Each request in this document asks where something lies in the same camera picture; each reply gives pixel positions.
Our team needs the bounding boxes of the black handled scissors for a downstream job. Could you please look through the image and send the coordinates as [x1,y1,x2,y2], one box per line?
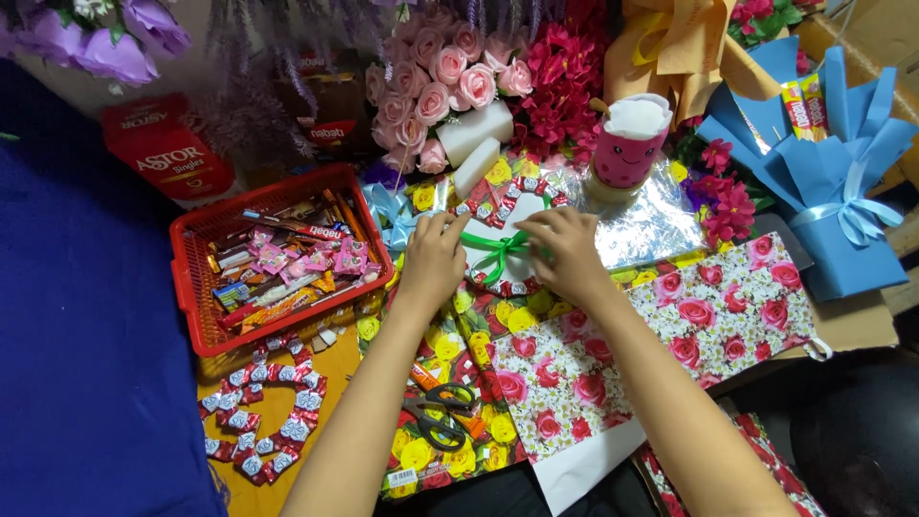
[401,382,478,452]

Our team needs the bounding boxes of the black round object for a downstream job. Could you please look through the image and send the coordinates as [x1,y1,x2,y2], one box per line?
[788,362,919,517]

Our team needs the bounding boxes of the orange glue tube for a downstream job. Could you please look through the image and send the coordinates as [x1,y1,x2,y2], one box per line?
[408,360,491,441]

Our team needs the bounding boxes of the small white foam block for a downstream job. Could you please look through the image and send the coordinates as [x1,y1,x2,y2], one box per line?
[451,136,502,200]

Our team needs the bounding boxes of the lavender artificial flower bunch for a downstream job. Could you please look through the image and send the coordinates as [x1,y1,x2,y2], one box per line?
[188,0,320,169]

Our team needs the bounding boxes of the pink artificial rose bouquet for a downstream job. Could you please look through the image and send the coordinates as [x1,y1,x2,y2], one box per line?
[364,6,537,175]

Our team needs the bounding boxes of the light blue satin bow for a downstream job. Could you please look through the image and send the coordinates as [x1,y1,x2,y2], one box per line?
[787,161,905,249]

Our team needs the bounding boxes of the heap of assorted snack packets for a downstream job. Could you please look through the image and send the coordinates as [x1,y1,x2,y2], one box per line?
[205,188,383,336]

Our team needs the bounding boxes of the yellow red snack stick packet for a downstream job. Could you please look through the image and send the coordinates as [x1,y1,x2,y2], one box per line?
[780,79,814,143]
[800,72,831,140]

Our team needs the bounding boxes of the red silver candy heart wreath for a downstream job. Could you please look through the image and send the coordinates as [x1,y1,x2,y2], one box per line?
[199,331,329,487]

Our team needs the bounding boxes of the pale blue ribbon bow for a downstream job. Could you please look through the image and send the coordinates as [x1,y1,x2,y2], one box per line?
[360,181,419,253]

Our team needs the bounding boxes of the red snack box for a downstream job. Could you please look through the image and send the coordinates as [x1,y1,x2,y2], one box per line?
[100,92,237,203]

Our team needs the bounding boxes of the yellow rose wrapping paper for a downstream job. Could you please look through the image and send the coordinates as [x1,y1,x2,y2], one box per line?
[356,154,557,501]

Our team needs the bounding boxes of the large white foam block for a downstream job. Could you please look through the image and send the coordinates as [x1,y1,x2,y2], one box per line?
[436,100,516,168]

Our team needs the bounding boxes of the pink smiling cup holder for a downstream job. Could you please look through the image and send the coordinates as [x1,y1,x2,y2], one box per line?
[584,92,674,206]

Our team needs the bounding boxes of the silver foil sheet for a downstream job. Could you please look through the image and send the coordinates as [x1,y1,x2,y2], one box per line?
[544,154,709,271]

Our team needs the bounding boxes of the flat brown cardboard piece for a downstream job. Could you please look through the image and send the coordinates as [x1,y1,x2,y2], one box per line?
[706,286,900,392]

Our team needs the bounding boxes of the person's left hand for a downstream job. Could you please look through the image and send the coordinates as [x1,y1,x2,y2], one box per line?
[396,210,472,304]

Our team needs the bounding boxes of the brown cardboard sheet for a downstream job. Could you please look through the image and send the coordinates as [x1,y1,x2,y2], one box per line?
[196,322,364,517]

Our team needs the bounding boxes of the person's black clothing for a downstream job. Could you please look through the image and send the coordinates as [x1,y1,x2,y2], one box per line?
[373,458,661,517]

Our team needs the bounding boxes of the mustard yellow wrapping paper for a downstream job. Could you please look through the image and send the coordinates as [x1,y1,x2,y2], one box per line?
[602,0,785,132]

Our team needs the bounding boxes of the purple artificial rose bunch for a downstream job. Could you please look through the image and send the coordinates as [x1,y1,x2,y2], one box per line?
[0,0,192,89]

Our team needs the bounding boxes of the magenta artificial flower bunch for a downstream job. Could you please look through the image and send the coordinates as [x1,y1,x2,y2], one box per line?
[504,0,613,168]

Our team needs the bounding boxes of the red flowers with green leaves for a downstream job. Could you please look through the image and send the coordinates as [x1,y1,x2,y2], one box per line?
[727,0,824,50]

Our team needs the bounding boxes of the dark blue cloth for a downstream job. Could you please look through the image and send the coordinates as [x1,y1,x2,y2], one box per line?
[0,57,231,517]

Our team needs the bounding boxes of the blue paper bouquet wrap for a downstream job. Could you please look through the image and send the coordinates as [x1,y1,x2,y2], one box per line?
[695,36,919,303]

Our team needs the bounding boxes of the red plastic basket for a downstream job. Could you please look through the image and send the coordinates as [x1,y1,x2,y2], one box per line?
[169,163,396,359]

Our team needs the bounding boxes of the red rose wrapping paper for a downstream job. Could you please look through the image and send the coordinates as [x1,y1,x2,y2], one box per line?
[635,411,828,517]

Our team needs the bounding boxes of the dark brown snack box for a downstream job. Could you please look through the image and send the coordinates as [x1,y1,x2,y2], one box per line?
[276,49,376,164]

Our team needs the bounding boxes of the pink rose wrapping paper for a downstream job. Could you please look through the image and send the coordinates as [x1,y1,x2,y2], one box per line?
[491,233,834,515]

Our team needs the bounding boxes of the red flower sprig bunch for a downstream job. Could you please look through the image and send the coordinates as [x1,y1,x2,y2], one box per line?
[671,117,759,250]

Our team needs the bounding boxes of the green ribbon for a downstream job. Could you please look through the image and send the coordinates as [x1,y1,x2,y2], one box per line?
[459,192,555,287]

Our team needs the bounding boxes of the white foam heart with candies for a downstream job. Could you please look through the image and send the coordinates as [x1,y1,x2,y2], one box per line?
[451,175,573,299]

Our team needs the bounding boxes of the person's right hand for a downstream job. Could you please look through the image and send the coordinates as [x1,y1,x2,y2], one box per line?
[513,207,612,309]

